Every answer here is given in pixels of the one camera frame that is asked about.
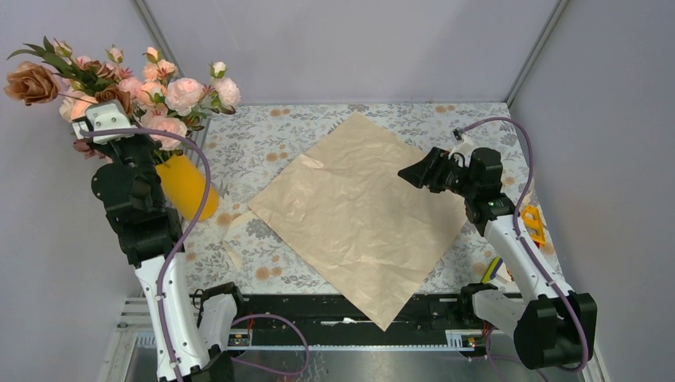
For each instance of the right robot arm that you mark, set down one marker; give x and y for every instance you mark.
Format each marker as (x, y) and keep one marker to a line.
(553, 326)

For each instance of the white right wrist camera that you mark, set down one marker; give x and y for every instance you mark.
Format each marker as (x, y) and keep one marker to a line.
(465, 145)

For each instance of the yellow triangular plastic toy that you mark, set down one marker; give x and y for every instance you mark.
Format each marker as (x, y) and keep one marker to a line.
(533, 224)

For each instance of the orange paper bouquet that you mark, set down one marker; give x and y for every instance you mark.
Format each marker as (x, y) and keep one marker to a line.
(343, 208)

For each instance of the cream printed ribbon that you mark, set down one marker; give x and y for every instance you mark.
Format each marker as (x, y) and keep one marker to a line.
(235, 236)

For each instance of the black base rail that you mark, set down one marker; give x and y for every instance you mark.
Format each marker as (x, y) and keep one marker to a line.
(348, 316)

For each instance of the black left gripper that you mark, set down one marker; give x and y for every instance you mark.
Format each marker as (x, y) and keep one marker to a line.
(153, 142)

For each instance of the yellow vase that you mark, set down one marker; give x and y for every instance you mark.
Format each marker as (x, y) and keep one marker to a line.
(183, 184)

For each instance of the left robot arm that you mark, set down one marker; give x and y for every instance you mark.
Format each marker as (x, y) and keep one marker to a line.
(191, 344)

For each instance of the dark mauve rose stem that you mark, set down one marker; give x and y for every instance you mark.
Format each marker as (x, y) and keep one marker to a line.
(83, 147)

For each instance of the brown orange rose stem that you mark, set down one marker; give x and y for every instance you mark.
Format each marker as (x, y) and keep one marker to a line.
(53, 79)

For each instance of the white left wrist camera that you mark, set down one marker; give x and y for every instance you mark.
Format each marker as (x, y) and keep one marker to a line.
(103, 122)

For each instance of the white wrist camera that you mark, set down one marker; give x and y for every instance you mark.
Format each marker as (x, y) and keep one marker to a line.
(465, 145)
(103, 122)

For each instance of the pink rose bunch in vase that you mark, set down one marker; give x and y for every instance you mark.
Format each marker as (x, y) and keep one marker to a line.
(157, 97)

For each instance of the floral patterned table mat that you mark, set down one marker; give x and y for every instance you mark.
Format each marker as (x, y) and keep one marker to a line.
(247, 150)

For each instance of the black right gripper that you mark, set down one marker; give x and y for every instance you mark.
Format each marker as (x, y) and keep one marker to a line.
(418, 173)

